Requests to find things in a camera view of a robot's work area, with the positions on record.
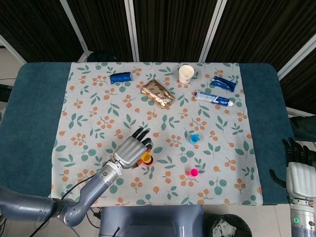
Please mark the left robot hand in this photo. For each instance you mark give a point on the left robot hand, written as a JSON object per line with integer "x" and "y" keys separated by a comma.
{"x": 128, "y": 154}

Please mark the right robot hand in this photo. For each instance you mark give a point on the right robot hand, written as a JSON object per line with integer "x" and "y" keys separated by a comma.
{"x": 302, "y": 180}

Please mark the yellow plastic cup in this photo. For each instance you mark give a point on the yellow plastic cup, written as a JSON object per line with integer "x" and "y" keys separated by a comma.
{"x": 146, "y": 157}

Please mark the light blue plastic cup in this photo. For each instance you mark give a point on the light blue plastic cup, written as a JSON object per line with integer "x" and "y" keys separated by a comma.
{"x": 194, "y": 138}

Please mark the pink plastic cup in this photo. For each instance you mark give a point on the pink plastic cup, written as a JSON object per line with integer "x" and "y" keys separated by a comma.
{"x": 194, "y": 172}

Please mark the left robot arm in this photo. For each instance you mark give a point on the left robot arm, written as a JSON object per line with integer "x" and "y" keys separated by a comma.
{"x": 91, "y": 192}

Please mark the red plastic cup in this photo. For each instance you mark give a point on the red plastic cup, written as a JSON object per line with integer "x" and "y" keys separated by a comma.
{"x": 152, "y": 161}

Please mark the dark green fabric object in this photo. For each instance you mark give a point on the dark green fabric object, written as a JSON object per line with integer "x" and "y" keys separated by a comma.
{"x": 304, "y": 128}

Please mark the floral print tablecloth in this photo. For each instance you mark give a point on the floral print tablecloth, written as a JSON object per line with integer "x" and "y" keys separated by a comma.
{"x": 172, "y": 123}

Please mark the gold foil snack package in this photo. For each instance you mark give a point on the gold foil snack package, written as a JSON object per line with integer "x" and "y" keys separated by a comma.
{"x": 158, "y": 94}

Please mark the grey-blue robot torso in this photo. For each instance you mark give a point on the grey-blue robot torso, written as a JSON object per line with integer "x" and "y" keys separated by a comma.
{"x": 150, "y": 221}

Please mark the blue snack packet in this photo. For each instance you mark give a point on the blue snack packet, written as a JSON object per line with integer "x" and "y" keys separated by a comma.
{"x": 223, "y": 83}
{"x": 121, "y": 77}

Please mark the black bagged trash bin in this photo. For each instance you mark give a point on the black bagged trash bin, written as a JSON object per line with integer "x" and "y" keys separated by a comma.
{"x": 228, "y": 225}

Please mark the white paper cup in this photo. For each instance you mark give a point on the white paper cup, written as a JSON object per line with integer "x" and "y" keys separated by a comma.
{"x": 186, "y": 74}

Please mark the black chair back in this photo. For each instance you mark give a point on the black chair back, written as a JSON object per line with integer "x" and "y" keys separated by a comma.
{"x": 102, "y": 57}

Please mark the white blue toothpaste tube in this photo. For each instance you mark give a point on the white blue toothpaste tube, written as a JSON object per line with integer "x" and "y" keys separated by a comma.
{"x": 212, "y": 97}

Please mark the teal table cover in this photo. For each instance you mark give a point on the teal table cover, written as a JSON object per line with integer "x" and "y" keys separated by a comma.
{"x": 32, "y": 103}

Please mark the dark white-framed partition screen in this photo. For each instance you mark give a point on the dark white-framed partition screen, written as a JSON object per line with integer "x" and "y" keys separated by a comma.
{"x": 172, "y": 24}

